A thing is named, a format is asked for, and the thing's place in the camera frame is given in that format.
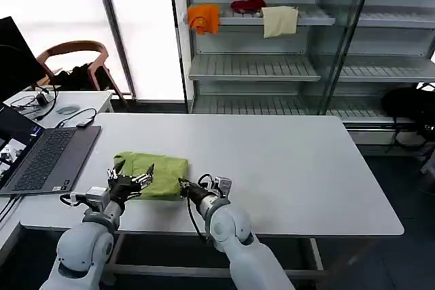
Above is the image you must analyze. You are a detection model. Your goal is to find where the empty grey shelf rack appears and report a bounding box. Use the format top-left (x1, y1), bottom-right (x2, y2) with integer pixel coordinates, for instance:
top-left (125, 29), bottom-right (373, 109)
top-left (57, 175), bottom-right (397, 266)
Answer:
top-left (322, 0), bottom-right (435, 145)

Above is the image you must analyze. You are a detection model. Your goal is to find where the grey open laptop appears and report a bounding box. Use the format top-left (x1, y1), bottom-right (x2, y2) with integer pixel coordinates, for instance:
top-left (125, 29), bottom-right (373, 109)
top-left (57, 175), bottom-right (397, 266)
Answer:
top-left (0, 105), bottom-right (103, 196)

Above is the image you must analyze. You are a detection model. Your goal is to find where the black monitor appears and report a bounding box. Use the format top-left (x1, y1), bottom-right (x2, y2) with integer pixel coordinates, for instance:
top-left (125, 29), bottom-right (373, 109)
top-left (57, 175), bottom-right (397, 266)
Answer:
top-left (0, 16), bottom-right (48, 103)

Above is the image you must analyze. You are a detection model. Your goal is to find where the grey shelf rack with cloths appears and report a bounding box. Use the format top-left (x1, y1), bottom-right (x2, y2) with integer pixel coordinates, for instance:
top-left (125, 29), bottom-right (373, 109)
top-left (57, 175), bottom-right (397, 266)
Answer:
top-left (168, 0), bottom-right (361, 116)

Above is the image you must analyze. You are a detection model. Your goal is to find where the grey metal table frame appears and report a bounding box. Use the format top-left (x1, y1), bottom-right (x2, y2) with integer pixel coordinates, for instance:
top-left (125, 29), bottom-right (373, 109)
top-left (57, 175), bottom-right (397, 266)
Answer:
top-left (101, 232), bottom-right (328, 280)

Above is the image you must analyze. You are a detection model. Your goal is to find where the black cable with dongle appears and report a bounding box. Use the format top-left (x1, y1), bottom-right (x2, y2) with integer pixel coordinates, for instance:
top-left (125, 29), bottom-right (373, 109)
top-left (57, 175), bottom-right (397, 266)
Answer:
top-left (33, 107), bottom-right (98, 130)

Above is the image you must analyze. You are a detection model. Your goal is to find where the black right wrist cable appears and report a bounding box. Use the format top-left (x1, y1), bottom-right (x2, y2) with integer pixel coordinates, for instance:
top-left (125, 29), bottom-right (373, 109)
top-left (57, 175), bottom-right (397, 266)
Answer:
top-left (186, 173), bottom-right (214, 242)

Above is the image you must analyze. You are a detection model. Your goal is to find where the green shirt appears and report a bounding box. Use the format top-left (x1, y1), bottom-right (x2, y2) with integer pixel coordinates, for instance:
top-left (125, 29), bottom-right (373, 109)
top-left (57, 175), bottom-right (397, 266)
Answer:
top-left (114, 150), bottom-right (190, 202)

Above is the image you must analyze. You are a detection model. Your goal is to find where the brown wooden chair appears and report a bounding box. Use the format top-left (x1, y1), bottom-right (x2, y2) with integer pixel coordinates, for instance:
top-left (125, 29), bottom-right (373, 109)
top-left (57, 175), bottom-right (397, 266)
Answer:
top-left (36, 40), bottom-right (128, 103)

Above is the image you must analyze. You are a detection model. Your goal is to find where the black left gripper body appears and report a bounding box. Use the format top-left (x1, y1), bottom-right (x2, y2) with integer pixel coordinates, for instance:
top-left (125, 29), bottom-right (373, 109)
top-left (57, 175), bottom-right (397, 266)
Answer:
top-left (107, 173), bottom-right (143, 204)

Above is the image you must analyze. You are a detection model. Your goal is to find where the black bag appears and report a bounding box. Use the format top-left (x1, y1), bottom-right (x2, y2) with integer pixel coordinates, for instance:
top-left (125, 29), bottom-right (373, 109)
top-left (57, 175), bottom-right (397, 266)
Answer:
top-left (54, 63), bottom-right (118, 92)

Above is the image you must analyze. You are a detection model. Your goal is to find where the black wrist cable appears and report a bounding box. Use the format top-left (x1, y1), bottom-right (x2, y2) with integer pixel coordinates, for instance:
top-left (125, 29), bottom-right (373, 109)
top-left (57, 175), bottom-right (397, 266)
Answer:
top-left (186, 173), bottom-right (214, 242)
top-left (59, 193), bottom-right (90, 209)

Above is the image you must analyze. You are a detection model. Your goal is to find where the small white side table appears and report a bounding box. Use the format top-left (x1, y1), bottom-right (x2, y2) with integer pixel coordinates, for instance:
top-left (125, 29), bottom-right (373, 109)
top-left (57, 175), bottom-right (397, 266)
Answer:
top-left (3, 89), bottom-right (116, 130)

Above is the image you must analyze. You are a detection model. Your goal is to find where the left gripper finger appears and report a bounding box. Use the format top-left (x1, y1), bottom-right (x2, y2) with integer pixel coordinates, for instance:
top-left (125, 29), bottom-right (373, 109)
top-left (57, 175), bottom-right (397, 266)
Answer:
top-left (130, 162), bottom-right (156, 189)
top-left (107, 160), bottom-right (128, 181)

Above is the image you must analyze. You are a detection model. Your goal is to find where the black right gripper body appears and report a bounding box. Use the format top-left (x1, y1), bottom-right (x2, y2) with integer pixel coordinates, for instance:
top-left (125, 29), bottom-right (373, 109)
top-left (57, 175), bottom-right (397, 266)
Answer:
top-left (183, 183), bottom-right (209, 200)

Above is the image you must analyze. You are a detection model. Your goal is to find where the tangled black cable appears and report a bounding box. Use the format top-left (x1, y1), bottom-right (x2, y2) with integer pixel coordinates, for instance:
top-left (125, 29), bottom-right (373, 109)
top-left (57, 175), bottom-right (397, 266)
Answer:
top-left (10, 86), bottom-right (58, 117)

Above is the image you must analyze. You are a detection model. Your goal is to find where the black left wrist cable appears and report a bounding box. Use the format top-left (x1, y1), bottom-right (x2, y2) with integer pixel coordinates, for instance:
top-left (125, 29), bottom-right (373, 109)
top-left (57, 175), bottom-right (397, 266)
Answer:
top-left (59, 193), bottom-right (90, 209)

